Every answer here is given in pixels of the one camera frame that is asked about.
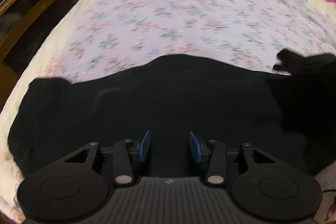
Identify black pants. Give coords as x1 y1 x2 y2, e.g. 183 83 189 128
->
8 50 335 176

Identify floral white bed sheet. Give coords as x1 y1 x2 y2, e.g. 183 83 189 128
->
1 0 335 223

